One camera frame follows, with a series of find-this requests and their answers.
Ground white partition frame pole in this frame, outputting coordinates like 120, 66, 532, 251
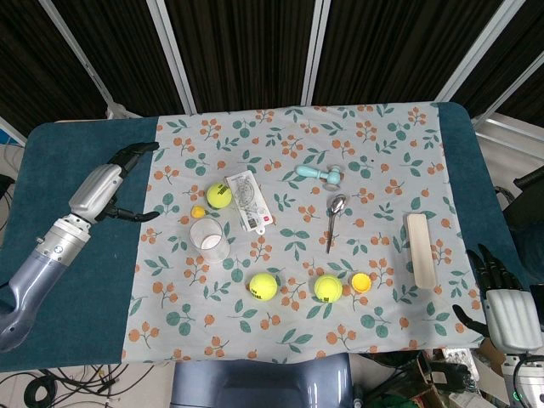
40, 0, 128, 119
470, 57, 544, 128
300, 0, 332, 106
433, 0, 528, 104
146, 0, 199, 115

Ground spare black robot hand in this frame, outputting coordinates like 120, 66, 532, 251
428, 359, 477, 394

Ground light blue toy hammer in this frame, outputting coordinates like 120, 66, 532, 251
295, 164, 343, 187

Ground metal spoon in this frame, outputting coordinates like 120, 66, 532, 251
325, 194, 348, 255

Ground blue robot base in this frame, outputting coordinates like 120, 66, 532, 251
171, 354, 354, 408

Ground beige wooden board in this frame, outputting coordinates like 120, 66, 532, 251
405, 212, 439, 289

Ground cardboard box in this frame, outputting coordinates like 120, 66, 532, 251
397, 352, 507, 408

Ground clear plastic cup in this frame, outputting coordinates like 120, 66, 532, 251
189, 218, 225, 264

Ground yellow tennis ball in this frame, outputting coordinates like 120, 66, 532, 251
206, 182, 233, 210
314, 274, 343, 303
248, 272, 279, 302

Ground teal table cover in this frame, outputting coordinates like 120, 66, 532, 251
0, 101, 526, 367

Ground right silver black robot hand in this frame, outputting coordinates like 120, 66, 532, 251
451, 243, 544, 353

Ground black chair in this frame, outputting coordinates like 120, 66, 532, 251
492, 165, 544, 286

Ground black floor cables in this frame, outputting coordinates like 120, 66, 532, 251
23, 364, 154, 408

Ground floral patterned table cloth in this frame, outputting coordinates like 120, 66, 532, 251
121, 101, 488, 366

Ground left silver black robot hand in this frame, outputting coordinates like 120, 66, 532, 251
68, 141, 161, 224

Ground packaged clear ruler set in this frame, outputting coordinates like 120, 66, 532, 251
224, 169, 274, 235

